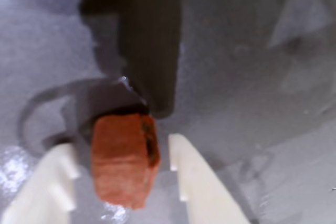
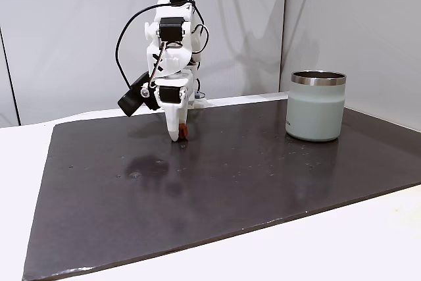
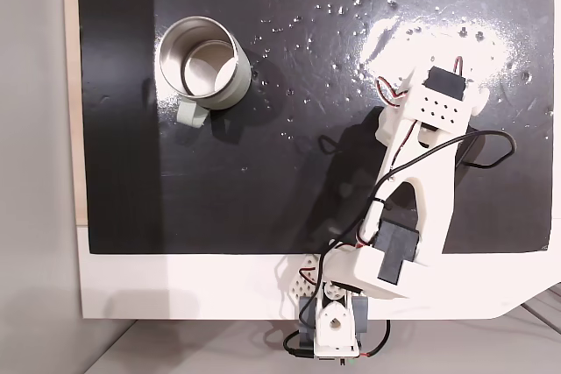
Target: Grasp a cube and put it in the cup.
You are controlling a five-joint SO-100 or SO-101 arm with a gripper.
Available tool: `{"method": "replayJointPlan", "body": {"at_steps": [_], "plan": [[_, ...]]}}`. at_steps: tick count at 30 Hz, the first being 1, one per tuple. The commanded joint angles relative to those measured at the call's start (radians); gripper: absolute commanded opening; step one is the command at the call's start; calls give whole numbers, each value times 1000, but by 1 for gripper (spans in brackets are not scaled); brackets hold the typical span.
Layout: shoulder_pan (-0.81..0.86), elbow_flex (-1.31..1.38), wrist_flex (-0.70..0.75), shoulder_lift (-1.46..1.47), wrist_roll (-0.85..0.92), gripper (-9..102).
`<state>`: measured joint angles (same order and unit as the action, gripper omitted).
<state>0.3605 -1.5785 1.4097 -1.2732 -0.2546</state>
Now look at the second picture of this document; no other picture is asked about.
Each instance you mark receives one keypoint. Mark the black camera box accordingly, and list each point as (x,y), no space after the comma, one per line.
(135,96)

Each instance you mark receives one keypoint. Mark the red cube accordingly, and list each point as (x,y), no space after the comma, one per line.
(184,132)

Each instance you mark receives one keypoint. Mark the pale green steel-rimmed cup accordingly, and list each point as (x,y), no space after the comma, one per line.
(315,113)

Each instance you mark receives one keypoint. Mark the dark brown table mat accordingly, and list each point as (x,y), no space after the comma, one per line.
(197,195)

